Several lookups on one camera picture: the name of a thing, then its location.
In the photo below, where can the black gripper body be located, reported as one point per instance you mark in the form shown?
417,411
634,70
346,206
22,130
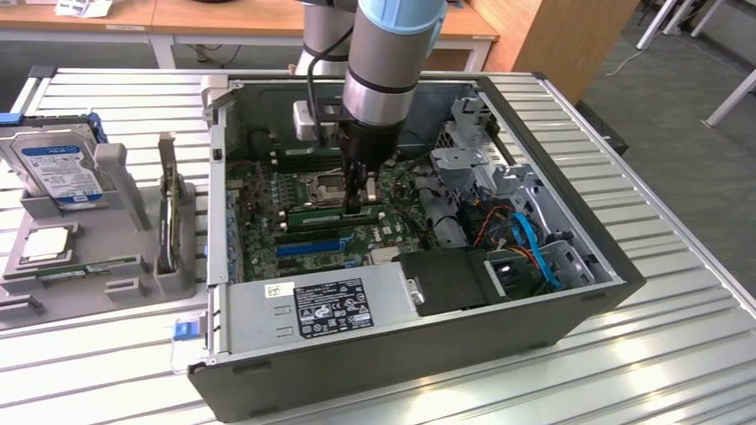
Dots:
371,141

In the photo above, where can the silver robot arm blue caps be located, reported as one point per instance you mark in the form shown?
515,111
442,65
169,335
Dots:
385,62

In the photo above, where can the green installed RAM stick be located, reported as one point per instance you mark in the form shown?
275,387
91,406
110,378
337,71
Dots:
314,219

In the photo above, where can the black RAM slot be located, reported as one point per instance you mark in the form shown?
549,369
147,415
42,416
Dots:
310,231

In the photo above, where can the green loose RAM stick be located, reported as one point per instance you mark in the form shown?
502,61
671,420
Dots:
65,272

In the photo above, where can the blue expansion slot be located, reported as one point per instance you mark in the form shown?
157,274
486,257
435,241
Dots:
309,248

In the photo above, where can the small silver heatsink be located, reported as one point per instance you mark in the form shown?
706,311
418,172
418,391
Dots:
387,254

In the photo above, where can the green motherboard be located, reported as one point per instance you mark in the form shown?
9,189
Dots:
307,261

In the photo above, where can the metal disk bay cage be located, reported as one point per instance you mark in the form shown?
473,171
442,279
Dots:
490,177

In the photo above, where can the white barcode sticker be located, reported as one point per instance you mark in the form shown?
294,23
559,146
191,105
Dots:
279,290

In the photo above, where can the black power supply label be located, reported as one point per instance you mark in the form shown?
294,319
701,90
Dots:
334,308

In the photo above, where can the grey power supply unit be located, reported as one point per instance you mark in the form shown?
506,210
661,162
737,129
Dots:
314,310

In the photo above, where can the graphics card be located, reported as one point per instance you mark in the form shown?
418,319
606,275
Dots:
173,208

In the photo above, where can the black open PC case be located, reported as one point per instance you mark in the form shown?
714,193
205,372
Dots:
414,354

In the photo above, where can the wooden cabinet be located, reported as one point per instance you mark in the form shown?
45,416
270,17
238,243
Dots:
562,35

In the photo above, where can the blue case latch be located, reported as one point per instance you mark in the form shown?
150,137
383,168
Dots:
186,328

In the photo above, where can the grey parts rack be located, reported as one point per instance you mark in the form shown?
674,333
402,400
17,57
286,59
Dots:
101,248

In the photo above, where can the blue disk caddy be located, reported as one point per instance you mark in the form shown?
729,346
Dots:
89,126

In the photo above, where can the hard disk blue label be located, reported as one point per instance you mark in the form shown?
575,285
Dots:
57,170

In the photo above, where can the CPU chip silver lid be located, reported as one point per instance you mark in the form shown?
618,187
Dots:
47,243

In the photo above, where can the white papers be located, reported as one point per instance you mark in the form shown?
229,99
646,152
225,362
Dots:
79,6

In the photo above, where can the white table leg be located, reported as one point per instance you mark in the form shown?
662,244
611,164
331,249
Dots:
730,95

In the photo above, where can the CPU socket with metal frame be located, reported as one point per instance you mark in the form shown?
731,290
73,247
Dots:
325,186

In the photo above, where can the wooden desk white frame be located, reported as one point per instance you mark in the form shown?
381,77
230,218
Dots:
237,17

